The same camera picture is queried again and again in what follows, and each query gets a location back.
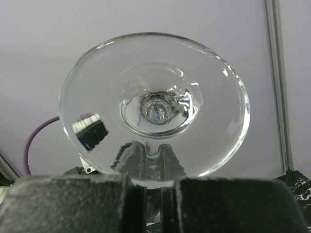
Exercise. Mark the clear wine glass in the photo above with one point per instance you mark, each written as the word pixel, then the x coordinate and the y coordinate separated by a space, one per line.
pixel 155 107

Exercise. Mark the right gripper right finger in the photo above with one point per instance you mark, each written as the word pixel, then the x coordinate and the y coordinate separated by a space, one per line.
pixel 230 206

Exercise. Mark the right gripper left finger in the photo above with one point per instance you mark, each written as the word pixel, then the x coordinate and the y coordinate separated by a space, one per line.
pixel 73 204

